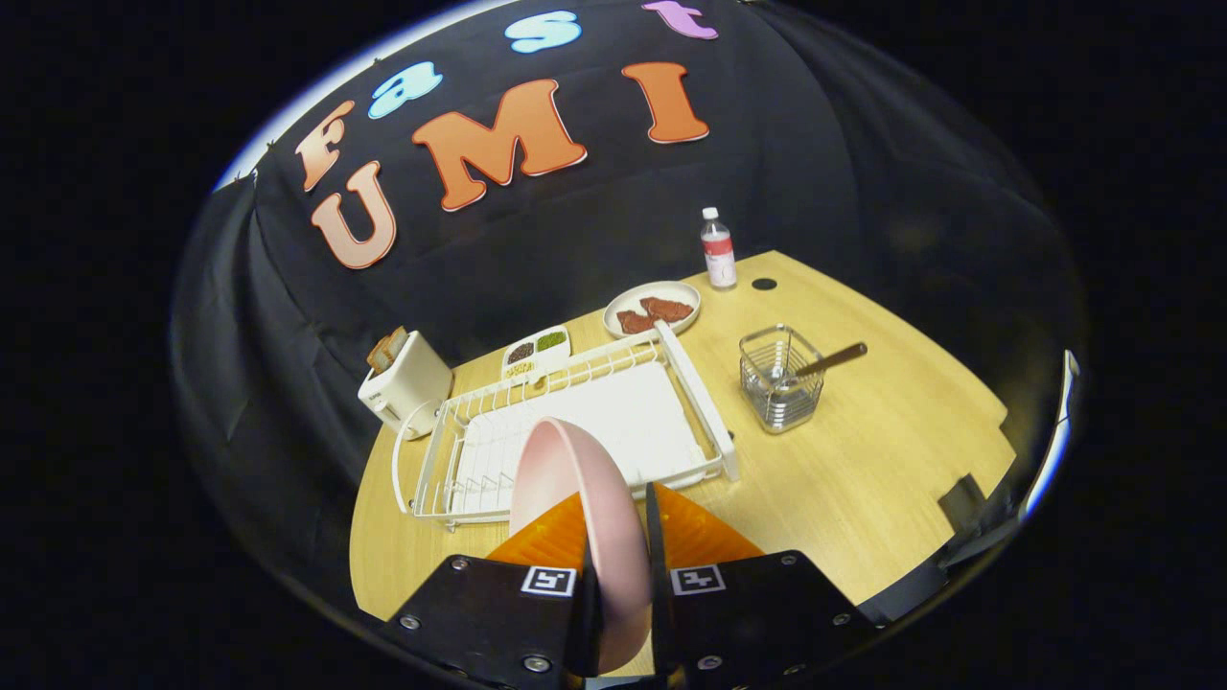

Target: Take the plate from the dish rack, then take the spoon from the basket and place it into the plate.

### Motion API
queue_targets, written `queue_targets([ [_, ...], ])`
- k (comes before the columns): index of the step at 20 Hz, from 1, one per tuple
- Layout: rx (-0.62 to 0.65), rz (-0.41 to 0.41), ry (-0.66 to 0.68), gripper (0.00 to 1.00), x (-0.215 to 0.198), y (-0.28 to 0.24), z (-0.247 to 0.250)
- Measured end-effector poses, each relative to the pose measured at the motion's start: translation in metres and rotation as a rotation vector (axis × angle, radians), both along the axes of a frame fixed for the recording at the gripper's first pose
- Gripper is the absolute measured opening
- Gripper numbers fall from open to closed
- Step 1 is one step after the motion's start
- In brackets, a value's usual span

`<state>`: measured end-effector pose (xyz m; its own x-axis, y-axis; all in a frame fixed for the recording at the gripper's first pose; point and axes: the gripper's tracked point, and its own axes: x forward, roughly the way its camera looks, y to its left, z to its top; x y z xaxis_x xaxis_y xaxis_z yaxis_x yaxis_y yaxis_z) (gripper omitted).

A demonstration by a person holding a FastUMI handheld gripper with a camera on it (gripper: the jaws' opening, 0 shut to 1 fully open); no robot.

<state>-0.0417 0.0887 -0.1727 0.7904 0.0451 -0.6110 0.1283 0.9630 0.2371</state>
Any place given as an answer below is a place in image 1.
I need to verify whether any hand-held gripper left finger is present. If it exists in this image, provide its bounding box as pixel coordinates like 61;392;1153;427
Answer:
382;491;607;690

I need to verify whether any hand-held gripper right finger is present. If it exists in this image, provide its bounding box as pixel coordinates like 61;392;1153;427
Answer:
644;481;880;690

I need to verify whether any pink plate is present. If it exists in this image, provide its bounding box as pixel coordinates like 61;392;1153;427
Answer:
508;417;655;675

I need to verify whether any white wire dish rack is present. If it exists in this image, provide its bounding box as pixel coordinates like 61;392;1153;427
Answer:
391;320;741;531

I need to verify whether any metal wire basket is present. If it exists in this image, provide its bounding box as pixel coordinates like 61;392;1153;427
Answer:
738;324;826;435

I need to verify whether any wooden handled metal spoon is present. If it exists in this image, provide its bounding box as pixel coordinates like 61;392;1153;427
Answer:
775;342;868;394

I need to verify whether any white divided condiment dish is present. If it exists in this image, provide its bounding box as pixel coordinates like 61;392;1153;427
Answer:
501;326;573;382

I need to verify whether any white plate with meat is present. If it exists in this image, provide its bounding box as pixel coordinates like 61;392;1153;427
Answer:
603;280;702;340

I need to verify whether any white toaster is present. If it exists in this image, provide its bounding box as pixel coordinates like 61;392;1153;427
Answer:
358;330;455;442

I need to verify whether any black clamp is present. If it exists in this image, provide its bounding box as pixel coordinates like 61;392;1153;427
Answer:
938;473;988;526

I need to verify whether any clear red label water bottle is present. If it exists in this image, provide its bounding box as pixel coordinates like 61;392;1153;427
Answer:
700;207;738;290

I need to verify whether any black backdrop cloth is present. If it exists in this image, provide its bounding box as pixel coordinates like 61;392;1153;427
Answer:
171;0;1089;614

